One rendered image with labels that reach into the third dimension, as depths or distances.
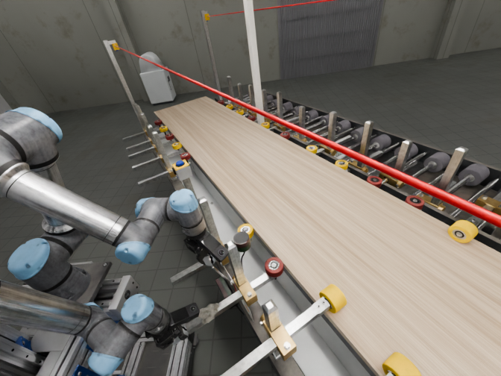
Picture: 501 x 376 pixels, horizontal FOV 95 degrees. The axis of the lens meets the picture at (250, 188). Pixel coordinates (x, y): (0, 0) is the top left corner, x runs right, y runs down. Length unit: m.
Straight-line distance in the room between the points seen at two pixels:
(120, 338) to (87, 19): 7.80
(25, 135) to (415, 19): 8.14
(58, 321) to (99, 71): 7.84
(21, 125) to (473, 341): 1.39
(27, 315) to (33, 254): 0.30
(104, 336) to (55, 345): 0.38
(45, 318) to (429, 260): 1.26
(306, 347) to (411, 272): 0.53
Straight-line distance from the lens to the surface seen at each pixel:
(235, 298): 1.05
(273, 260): 1.06
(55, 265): 1.04
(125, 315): 0.79
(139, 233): 0.69
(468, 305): 1.14
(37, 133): 0.82
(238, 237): 0.87
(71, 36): 8.46
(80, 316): 0.85
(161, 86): 6.90
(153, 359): 1.82
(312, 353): 1.21
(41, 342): 1.24
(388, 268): 1.11
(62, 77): 9.00
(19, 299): 0.75
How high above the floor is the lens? 1.79
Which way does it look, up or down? 38 degrees down
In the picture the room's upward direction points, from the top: 10 degrees counter-clockwise
